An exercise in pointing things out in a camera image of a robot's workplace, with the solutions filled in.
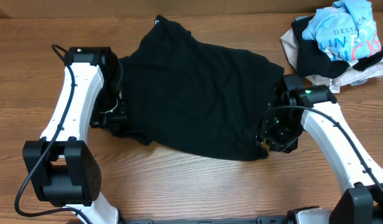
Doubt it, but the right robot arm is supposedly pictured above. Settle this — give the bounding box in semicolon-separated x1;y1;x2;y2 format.
257;75;383;224

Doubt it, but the black polo shirt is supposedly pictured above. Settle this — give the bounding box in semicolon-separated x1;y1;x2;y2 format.
115;16;284;161

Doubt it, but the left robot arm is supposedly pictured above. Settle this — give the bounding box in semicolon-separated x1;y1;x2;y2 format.
14;45;128;223

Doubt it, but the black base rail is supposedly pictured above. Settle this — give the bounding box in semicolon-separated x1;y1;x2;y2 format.
119;215;297;224

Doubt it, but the light blue printed t-shirt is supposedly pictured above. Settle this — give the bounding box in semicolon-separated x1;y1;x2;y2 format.
302;0;382;62

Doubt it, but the black folded garment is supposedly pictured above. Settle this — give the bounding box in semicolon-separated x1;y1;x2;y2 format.
291;16;383;79

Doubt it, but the beige folded garment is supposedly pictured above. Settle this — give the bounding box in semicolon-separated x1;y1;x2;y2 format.
280;29;383;93

